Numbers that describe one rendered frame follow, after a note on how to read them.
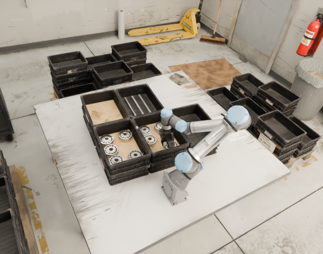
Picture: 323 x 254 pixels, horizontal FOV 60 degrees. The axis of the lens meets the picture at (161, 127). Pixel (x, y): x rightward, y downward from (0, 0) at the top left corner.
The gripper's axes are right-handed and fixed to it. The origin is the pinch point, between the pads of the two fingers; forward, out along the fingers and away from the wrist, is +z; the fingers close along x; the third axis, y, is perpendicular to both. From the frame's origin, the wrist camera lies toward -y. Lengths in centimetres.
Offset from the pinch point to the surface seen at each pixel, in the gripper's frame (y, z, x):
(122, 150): 10.1, -1.7, 31.7
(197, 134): 5.8, 5.8, -29.3
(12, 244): -13, 22, 118
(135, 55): 183, 35, -43
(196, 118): 23.3, 6.9, -38.1
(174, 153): -7.5, -0.2, -2.1
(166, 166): -7.5, 11.3, 4.5
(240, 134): 3, 24, -74
